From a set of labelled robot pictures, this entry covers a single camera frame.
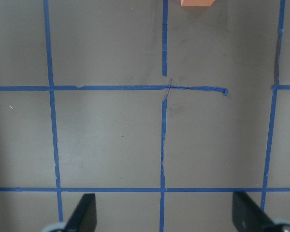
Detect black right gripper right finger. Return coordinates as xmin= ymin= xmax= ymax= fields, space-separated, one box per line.
xmin=232 ymin=191 xmax=275 ymax=232

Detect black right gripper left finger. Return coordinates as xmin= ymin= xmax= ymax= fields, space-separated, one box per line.
xmin=64 ymin=193 xmax=97 ymax=232

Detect orange foam block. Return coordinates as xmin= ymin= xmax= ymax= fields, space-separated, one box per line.
xmin=180 ymin=0 xmax=215 ymax=7

